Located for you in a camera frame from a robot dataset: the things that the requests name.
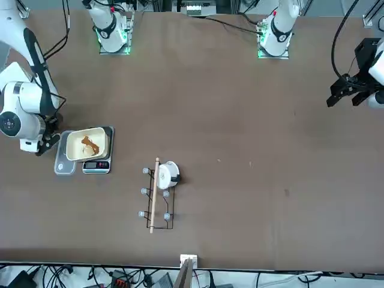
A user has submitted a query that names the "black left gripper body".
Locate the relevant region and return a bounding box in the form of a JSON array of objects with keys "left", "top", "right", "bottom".
[{"left": 341, "top": 38, "right": 382, "bottom": 91}]

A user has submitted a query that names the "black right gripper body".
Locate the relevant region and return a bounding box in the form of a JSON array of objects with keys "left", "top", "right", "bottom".
[{"left": 44, "top": 113, "right": 64, "bottom": 136}]

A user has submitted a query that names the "brown toy pastry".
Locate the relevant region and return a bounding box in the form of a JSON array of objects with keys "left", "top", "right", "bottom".
[{"left": 80, "top": 136, "right": 100, "bottom": 157}]

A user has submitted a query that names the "digital kitchen scale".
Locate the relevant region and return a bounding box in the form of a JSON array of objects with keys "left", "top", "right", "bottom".
[{"left": 81, "top": 125, "right": 115, "bottom": 175}]

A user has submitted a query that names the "beige plastic container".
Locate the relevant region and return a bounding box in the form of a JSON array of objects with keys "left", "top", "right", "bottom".
[{"left": 65, "top": 127, "right": 110, "bottom": 162}]

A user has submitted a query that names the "clear plastic lid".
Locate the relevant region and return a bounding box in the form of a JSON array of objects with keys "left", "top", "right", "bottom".
[{"left": 53, "top": 131, "right": 77, "bottom": 176}]

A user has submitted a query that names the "white cup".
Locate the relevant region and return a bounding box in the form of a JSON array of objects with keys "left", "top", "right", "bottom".
[{"left": 157, "top": 161, "right": 182, "bottom": 190}]

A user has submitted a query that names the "black power adapter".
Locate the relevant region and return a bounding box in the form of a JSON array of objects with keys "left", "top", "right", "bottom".
[{"left": 5, "top": 269, "right": 37, "bottom": 288}]

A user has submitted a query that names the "orange black connector block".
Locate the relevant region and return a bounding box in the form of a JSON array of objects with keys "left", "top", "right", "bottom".
[{"left": 109, "top": 269, "right": 133, "bottom": 288}]

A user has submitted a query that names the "grey power adapter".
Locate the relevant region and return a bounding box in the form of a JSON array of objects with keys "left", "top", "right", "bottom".
[{"left": 155, "top": 272, "right": 174, "bottom": 288}]

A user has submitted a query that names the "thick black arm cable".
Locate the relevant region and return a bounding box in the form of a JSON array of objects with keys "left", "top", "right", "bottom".
[{"left": 331, "top": 0, "right": 361, "bottom": 79}]

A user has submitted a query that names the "aluminium frame profile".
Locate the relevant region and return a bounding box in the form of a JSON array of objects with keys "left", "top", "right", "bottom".
[
  {"left": 362, "top": 0, "right": 384, "bottom": 28},
  {"left": 17, "top": 0, "right": 31, "bottom": 19}
]

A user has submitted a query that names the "black wire rack wooden bar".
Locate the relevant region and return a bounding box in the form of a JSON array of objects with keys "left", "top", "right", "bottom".
[{"left": 138, "top": 156, "right": 176, "bottom": 234}]

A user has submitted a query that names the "aluminium camera post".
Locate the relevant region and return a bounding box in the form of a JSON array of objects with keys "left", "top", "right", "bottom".
[{"left": 175, "top": 254, "right": 199, "bottom": 288}]

